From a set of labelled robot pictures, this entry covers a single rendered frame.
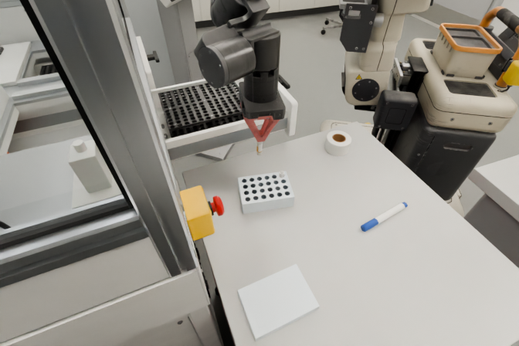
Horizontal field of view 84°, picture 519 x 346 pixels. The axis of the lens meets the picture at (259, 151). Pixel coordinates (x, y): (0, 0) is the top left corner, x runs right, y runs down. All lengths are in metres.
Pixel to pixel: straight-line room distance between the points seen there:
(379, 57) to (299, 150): 0.51
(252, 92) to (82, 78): 0.30
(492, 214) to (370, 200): 0.40
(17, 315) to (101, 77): 0.30
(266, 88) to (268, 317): 0.40
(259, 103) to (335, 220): 0.36
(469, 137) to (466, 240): 0.55
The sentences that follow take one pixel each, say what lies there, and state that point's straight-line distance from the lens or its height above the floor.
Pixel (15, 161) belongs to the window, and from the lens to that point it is 0.29.
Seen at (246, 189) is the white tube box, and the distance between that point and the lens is 0.69.
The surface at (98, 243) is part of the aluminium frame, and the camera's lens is 0.35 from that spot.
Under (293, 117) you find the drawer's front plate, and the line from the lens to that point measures 0.76.
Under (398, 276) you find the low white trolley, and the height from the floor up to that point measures 0.76.
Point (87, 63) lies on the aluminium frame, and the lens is 0.22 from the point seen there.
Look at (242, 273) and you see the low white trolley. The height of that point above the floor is 0.76.
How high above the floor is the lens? 1.34
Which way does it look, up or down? 43 degrees down
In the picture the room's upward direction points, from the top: straight up
